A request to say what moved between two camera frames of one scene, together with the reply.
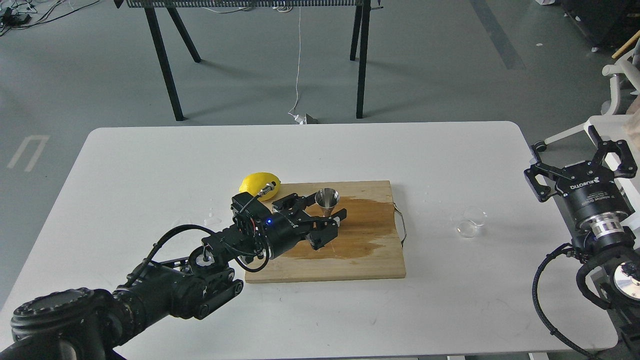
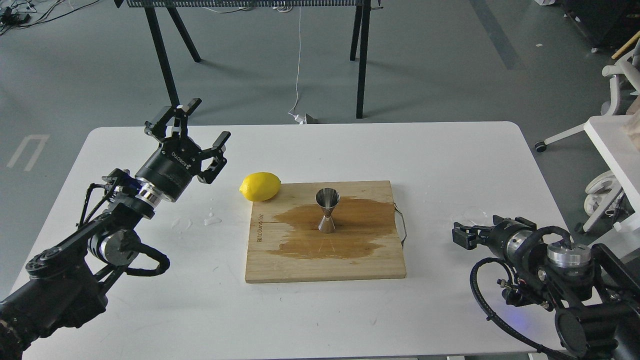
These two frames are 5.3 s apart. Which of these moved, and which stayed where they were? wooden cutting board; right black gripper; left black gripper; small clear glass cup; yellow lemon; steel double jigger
Moved: right black gripper; left black gripper
Stayed: small clear glass cup; yellow lemon; wooden cutting board; steel double jigger
